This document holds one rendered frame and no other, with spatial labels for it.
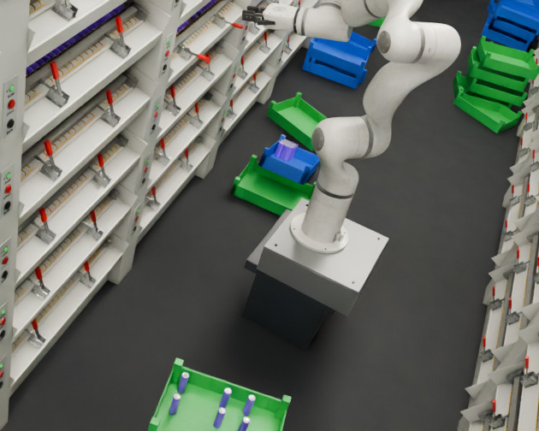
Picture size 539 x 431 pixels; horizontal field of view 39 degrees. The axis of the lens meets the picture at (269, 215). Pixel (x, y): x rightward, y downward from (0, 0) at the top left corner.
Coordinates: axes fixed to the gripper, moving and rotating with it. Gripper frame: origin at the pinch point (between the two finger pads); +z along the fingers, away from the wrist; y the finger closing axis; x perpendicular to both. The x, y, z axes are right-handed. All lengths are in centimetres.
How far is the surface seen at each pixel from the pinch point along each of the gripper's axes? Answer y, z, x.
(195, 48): 13.4, 12.9, 8.0
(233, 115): -49, 27, 64
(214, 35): 1.0, 12.1, 8.4
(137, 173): 46, 18, 35
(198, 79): -1.6, 19.8, 26.3
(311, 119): -98, 7, 87
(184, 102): 13.0, 18.0, 27.3
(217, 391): 92, -27, 62
